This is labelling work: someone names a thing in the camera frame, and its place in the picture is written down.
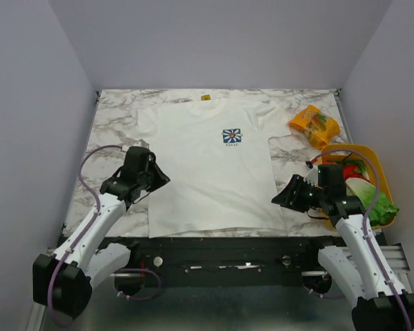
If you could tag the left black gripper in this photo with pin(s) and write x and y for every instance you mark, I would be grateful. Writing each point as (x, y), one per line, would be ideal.
(161, 178)

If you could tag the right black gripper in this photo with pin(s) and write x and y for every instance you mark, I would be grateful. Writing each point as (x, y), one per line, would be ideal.
(297, 190)

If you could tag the white t-shirt with flower print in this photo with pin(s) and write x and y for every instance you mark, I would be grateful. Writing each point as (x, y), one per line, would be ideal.
(216, 154)

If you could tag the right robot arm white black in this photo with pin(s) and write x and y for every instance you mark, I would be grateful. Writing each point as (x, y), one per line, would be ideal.
(379, 300)

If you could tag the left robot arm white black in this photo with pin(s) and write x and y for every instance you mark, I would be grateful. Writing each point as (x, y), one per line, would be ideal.
(63, 281)

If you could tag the toy red chili pepper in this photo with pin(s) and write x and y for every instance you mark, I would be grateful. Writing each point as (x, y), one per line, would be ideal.
(348, 170)

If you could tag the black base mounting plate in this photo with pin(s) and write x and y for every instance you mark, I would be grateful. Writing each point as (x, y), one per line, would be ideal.
(226, 261)

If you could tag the toy green onion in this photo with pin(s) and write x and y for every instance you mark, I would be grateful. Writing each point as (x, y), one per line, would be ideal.
(358, 161)

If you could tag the orange candy bag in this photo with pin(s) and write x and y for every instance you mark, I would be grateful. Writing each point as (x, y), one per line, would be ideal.
(318, 128)

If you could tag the yellow plastic basket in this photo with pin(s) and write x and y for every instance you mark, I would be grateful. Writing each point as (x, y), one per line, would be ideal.
(335, 153)

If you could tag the toy napa cabbage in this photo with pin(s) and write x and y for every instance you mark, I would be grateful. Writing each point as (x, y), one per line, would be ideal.
(383, 212)

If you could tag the small yellow tag piece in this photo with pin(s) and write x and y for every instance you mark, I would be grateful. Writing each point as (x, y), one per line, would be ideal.
(205, 97)

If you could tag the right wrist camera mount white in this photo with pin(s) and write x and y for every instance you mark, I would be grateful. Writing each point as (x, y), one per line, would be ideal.
(312, 177)

